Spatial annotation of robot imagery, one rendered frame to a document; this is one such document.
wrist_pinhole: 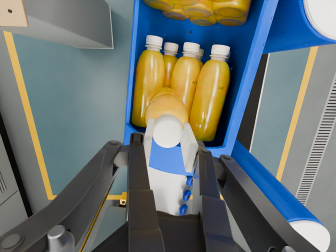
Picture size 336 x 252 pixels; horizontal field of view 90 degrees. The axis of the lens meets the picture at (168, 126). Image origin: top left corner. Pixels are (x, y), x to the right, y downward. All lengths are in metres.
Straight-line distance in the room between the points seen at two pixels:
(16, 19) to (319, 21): 0.77
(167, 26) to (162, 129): 0.39
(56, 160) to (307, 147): 2.56
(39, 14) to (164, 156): 0.64
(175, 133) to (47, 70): 1.65
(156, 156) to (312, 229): 0.76
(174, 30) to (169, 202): 0.67
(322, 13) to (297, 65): 1.29
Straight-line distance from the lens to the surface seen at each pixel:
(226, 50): 0.42
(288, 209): 0.93
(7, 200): 2.27
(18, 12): 0.64
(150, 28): 0.51
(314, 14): 0.62
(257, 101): 1.59
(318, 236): 1.01
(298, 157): 2.24
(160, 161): 0.34
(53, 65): 1.78
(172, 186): 0.76
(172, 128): 0.21
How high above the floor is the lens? 1.52
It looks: 71 degrees down
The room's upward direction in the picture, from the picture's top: 176 degrees clockwise
